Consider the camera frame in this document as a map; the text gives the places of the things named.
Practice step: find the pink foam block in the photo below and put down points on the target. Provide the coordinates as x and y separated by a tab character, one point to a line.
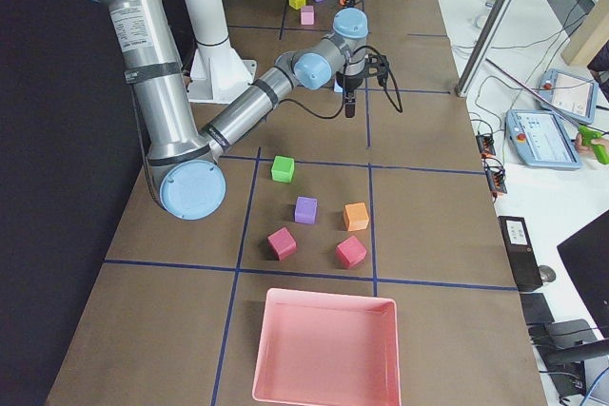
307	15

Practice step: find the green foam block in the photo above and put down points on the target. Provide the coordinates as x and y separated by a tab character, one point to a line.
282	169

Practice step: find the right purple foam block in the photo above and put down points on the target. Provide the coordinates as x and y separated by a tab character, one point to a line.
305	210

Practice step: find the right orange foam block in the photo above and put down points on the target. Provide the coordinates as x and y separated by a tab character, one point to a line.
355	216

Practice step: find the upper orange connector block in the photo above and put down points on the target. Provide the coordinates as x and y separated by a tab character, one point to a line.
485	143

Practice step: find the orange connector block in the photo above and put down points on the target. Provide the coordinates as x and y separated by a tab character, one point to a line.
495	176
485	143

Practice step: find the dark red foam block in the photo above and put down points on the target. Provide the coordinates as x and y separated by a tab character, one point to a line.
282	243

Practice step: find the lower orange connector block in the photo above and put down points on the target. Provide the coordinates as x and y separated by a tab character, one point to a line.
495	176

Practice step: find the near teach pendant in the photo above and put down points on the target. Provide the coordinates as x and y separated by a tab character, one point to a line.
540	139

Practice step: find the teach pendant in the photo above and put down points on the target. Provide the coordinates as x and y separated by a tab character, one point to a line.
573	95
540	139

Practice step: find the black box device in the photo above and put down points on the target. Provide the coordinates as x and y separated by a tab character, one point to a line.
520	254

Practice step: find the far teach pendant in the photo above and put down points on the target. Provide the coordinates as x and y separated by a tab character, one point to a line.
573	95

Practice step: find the pink plastic tray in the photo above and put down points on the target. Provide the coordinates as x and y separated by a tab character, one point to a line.
327	349

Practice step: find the black monitor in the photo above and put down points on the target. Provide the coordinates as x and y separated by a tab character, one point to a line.
585	258

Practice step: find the white pedestal column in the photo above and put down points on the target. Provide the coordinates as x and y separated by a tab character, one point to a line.
218	74

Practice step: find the aluminium frame post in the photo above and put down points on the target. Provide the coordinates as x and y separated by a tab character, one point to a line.
483	45

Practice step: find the green handled grabber tool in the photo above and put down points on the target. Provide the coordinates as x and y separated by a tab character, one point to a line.
587	133

